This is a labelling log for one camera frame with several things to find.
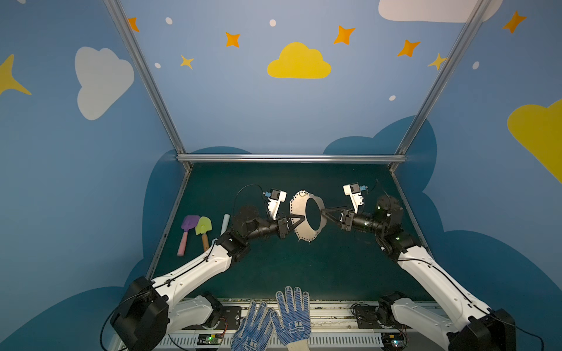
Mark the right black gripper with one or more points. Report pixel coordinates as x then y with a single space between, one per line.
347 219

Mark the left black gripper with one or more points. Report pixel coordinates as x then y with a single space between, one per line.
282 227

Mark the grey metal keyring plate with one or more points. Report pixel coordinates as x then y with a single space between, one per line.
298 205

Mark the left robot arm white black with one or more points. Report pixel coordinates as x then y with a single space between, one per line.
153 308

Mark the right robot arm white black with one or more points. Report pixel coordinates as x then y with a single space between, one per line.
385 223

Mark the green spatula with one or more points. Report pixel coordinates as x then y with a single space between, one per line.
203 226

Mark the right blue dotted work glove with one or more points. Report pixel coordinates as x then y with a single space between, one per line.
293 323

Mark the blue dotted work glove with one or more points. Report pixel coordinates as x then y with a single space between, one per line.
255 330
293 323

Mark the purple spatula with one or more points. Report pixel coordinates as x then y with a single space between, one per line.
189 222

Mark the left blue dotted work glove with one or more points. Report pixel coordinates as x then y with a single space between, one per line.
255 330

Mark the right green circuit board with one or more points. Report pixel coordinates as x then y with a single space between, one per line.
393 342

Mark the green circuit board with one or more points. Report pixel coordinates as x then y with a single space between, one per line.
393 342
214 340

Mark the left green circuit board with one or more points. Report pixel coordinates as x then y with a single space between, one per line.
214 340

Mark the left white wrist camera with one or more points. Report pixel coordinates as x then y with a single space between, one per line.
274 199

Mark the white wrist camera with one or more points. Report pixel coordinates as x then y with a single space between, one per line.
274 199
354 191

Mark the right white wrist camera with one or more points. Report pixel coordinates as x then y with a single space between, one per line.
354 191

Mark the aluminium right frame post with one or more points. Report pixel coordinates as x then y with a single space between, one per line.
467 34

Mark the aluminium frame post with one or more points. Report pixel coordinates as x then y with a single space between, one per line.
128 37
467 34

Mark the aluminium front rail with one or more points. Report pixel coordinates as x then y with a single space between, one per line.
316 327

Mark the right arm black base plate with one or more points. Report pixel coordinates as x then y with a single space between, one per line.
374 317

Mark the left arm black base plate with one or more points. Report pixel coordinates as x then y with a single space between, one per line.
226 317

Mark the aluminium rear frame bar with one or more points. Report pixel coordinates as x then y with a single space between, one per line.
294 158

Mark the aluminium left frame post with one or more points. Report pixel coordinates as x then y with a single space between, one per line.
128 37

